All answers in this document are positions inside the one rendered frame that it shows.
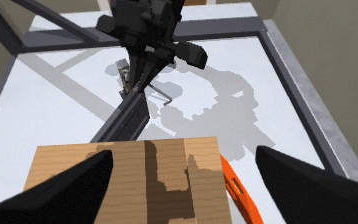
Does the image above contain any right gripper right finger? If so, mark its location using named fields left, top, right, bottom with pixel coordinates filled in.
left=255, top=145, right=358, bottom=224

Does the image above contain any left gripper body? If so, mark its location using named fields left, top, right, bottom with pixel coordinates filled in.
left=95, top=0, right=208, bottom=70

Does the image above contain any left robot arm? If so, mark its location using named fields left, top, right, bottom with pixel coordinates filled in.
left=115, top=0, right=171, bottom=38

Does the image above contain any brown wooden cabinet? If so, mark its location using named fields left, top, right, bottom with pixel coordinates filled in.
left=23, top=82, right=232, bottom=224

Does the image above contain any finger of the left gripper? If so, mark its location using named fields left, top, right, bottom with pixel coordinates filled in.
left=121, top=41, right=147, bottom=89
left=137, top=50, right=174, bottom=93

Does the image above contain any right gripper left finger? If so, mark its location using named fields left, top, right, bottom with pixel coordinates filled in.
left=0, top=150, right=113, bottom=224

